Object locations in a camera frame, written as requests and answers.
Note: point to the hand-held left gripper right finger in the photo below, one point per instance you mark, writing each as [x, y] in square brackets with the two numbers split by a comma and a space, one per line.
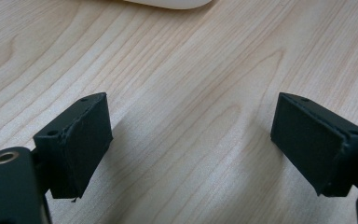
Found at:
[313, 146]

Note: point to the white plastic storage bin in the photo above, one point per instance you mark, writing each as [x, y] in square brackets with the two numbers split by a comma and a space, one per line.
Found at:
[171, 3]

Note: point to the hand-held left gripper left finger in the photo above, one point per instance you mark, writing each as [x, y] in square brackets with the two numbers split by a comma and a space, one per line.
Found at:
[77, 149]

